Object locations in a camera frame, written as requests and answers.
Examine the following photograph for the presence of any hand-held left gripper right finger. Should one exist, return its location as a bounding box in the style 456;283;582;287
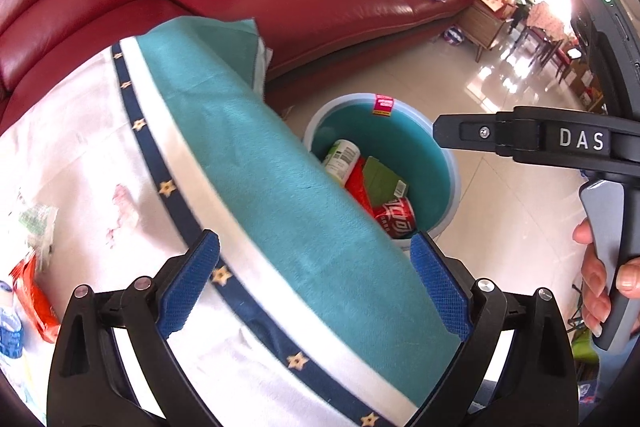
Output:
405;231;583;427

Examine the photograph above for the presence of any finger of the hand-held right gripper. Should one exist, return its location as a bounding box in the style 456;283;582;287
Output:
432;106;613;168

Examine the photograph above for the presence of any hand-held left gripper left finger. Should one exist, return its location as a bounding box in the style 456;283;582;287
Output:
47;229;221;427

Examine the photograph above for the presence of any red soda can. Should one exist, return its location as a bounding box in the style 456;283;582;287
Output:
374;196;417;240

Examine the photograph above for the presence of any teal waste bin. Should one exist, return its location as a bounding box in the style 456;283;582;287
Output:
302;93;461;253

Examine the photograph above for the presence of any green and white carton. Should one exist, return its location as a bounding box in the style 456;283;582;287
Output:
361;156;411;208

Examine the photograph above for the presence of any red snack packet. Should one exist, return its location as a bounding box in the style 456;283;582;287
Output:
9;254;61;344
345;157;376;220

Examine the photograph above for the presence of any green and white paper cup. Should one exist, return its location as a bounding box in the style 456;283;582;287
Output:
321;139;362;184

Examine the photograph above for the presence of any person's right hand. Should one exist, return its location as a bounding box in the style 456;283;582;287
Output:
572;219;640;338

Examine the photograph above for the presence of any wooden side table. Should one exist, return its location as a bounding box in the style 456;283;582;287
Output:
457;0;518;58

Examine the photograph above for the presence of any printed teal and white blanket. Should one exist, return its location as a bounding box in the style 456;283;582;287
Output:
0;17;463;427

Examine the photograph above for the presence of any clear plastic wrapper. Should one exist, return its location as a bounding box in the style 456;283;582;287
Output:
17;202;60;265

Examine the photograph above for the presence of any clear plastic bottle blue label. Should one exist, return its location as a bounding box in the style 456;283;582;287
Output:
0;279;25;360

